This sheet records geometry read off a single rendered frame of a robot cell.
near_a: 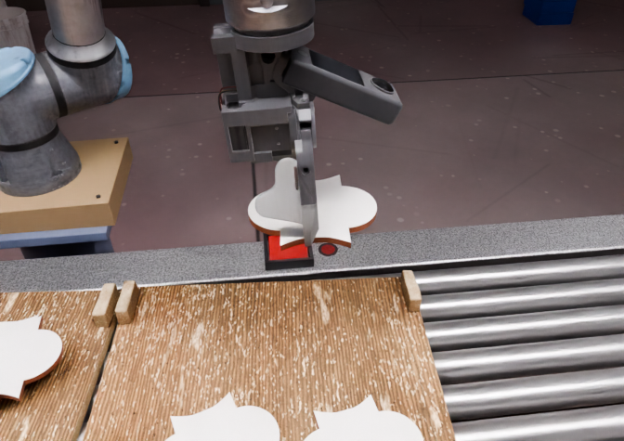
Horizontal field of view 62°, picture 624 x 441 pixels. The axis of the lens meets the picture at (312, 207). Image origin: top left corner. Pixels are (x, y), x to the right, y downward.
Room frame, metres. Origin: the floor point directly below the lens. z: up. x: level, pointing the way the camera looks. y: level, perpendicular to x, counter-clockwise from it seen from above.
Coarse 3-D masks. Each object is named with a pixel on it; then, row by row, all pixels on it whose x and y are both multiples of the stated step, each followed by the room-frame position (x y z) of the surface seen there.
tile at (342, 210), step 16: (336, 176) 0.50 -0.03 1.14; (320, 192) 0.47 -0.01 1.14; (336, 192) 0.47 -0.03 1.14; (352, 192) 0.47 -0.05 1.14; (320, 208) 0.44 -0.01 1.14; (336, 208) 0.44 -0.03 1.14; (352, 208) 0.44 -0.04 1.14; (368, 208) 0.44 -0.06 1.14; (256, 224) 0.42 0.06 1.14; (272, 224) 0.42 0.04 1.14; (288, 224) 0.42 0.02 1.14; (320, 224) 0.42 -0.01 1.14; (336, 224) 0.42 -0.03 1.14; (352, 224) 0.42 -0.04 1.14; (368, 224) 0.42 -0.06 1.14; (288, 240) 0.39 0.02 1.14; (304, 240) 0.40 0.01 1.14; (320, 240) 0.40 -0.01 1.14; (336, 240) 0.40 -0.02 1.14
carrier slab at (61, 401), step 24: (0, 312) 0.48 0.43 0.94; (24, 312) 0.48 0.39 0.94; (48, 312) 0.48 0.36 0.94; (72, 312) 0.48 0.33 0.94; (72, 336) 0.44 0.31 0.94; (96, 336) 0.44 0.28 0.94; (72, 360) 0.40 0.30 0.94; (96, 360) 0.40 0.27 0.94; (48, 384) 0.37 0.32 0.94; (72, 384) 0.37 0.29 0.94; (0, 408) 0.34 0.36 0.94; (24, 408) 0.34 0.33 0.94; (48, 408) 0.34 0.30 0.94; (72, 408) 0.34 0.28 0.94; (0, 432) 0.31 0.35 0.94; (24, 432) 0.31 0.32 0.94; (48, 432) 0.31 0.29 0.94; (72, 432) 0.31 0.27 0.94
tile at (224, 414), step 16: (224, 400) 0.34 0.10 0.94; (192, 416) 0.32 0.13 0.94; (208, 416) 0.32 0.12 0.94; (224, 416) 0.32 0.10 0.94; (240, 416) 0.32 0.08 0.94; (256, 416) 0.32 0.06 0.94; (272, 416) 0.32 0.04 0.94; (176, 432) 0.30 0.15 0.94; (192, 432) 0.30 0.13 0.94; (208, 432) 0.30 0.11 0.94; (224, 432) 0.30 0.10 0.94; (240, 432) 0.30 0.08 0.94; (256, 432) 0.30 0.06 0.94; (272, 432) 0.30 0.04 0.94
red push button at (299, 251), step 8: (272, 240) 0.64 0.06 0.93; (272, 248) 0.62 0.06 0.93; (288, 248) 0.62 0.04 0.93; (296, 248) 0.62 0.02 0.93; (304, 248) 0.62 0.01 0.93; (272, 256) 0.60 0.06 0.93; (280, 256) 0.60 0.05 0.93; (288, 256) 0.60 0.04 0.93; (296, 256) 0.60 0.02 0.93; (304, 256) 0.60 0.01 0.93
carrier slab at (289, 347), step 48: (144, 288) 0.53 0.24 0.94; (192, 288) 0.53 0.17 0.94; (240, 288) 0.53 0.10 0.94; (288, 288) 0.53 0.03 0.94; (336, 288) 0.53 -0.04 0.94; (384, 288) 0.53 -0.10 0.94; (144, 336) 0.44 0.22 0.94; (192, 336) 0.44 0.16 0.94; (240, 336) 0.44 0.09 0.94; (288, 336) 0.44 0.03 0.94; (336, 336) 0.44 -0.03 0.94; (384, 336) 0.44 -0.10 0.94; (144, 384) 0.37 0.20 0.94; (192, 384) 0.37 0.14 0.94; (240, 384) 0.37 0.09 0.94; (288, 384) 0.37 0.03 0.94; (336, 384) 0.37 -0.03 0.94; (384, 384) 0.37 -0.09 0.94; (432, 384) 0.37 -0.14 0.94; (96, 432) 0.31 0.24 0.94; (144, 432) 0.31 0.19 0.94; (288, 432) 0.31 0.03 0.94; (432, 432) 0.31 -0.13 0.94
